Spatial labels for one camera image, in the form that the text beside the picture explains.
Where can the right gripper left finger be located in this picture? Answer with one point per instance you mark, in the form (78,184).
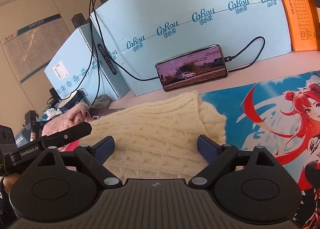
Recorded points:
(91,161)

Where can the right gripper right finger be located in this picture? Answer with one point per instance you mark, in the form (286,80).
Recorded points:
(220,162)

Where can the cream knit sweater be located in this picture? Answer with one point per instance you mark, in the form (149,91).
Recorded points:
(158,140)

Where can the pink knit sweater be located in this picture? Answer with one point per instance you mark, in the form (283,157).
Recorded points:
(78,114)

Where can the grey cloth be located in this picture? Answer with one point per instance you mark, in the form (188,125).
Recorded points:
(102,102)

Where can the colourful anime desk mat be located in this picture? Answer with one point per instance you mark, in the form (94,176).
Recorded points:
(283,117)

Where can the smartphone playing video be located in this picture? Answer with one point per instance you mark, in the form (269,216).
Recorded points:
(199,66)

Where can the large light blue box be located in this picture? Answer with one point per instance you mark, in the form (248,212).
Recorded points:
(141,33)

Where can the orange cardboard box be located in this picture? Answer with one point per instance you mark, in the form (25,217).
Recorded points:
(302,18)

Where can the wall notice board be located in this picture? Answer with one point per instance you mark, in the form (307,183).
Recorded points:
(32,47)

